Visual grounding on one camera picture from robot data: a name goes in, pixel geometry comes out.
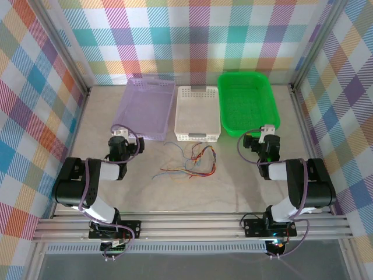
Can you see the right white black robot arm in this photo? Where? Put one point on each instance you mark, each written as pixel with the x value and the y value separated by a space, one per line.
pixel 317 186

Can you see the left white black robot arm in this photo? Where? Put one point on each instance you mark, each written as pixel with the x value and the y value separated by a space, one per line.
pixel 73 186

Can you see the purple perforated plastic basket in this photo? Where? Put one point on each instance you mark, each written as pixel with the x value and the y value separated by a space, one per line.
pixel 145 111

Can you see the green plastic mesh basket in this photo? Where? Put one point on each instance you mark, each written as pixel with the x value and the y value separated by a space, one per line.
pixel 247 102

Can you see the white perforated plastic basket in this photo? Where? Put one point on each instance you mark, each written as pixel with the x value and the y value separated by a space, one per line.
pixel 196 113

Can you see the orange controller board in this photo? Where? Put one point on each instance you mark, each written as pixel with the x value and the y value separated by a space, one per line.
pixel 278 248

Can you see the green terminal controller board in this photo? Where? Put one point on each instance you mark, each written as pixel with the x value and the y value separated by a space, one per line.
pixel 116 249

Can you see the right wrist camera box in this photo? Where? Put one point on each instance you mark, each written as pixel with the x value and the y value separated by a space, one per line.
pixel 268 128

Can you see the aluminium table side rail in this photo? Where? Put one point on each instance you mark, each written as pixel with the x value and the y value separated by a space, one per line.
pixel 73 146
pixel 298 105

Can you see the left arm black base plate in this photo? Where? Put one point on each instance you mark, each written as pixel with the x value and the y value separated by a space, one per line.
pixel 134 229

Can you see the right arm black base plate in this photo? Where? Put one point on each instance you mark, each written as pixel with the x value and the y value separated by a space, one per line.
pixel 252 227

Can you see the aluminium mounting rail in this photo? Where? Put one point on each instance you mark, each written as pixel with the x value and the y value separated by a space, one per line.
pixel 189 230

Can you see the aluminium frame post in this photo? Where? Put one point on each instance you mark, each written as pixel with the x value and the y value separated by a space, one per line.
pixel 61 43
pixel 318 43

